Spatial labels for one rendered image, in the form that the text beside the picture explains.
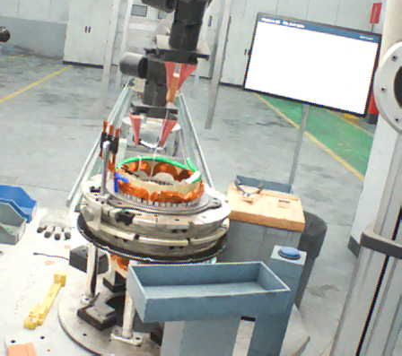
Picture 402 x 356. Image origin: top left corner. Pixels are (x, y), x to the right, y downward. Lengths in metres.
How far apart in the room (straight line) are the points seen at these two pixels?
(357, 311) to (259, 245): 0.38
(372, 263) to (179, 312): 0.33
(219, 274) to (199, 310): 0.13
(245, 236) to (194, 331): 0.42
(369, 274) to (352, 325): 0.10
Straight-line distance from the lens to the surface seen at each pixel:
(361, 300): 0.91
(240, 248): 1.22
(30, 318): 1.17
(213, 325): 0.85
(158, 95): 1.16
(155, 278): 0.87
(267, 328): 1.12
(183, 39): 0.97
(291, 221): 1.19
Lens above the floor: 1.45
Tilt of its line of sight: 14 degrees down
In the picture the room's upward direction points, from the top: 9 degrees clockwise
